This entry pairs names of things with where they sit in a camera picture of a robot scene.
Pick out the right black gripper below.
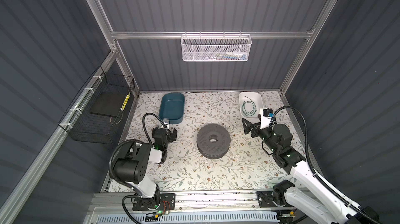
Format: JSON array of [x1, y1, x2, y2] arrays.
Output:
[[243, 117, 279, 154]]

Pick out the grey perforated cable spool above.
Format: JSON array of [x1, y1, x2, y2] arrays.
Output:
[[196, 123, 231, 159]]

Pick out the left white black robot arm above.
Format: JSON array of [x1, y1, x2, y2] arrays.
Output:
[[108, 117, 177, 216]]

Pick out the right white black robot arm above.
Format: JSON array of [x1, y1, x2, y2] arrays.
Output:
[[242, 107, 380, 224]]

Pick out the white plastic tray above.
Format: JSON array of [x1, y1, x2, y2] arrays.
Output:
[[239, 92, 264, 120]]

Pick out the teal plastic tray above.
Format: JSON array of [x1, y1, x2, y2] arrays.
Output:
[[159, 93, 185, 125]]

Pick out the floral table mat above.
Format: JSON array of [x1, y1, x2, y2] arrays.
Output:
[[107, 91, 313, 193]]

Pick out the yellow marker in basket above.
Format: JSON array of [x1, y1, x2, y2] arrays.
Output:
[[120, 92, 131, 111]]

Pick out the black pad in basket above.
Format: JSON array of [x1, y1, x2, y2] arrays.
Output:
[[90, 92, 126, 117]]

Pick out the items in white basket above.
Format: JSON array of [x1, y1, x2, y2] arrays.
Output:
[[199, 52, 248, 61]]

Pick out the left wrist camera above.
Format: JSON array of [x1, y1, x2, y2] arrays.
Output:
[[162, 118, 170, 129]]

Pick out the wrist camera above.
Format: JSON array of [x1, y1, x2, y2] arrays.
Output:
[[162, 118, 170, 129], [259, 108, 276, 129]]

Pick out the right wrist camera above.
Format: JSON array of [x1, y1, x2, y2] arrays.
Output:
[[259, 108, 276, 129]]

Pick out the black wire basket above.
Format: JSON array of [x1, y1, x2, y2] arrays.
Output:
[[59, 68, 135, 144]]

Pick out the white wire mesh basket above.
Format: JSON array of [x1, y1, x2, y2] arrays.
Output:
[[180, 33, 252, 62]]

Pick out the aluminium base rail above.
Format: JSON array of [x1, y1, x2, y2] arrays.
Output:
[[90, 189, 341, 215]]

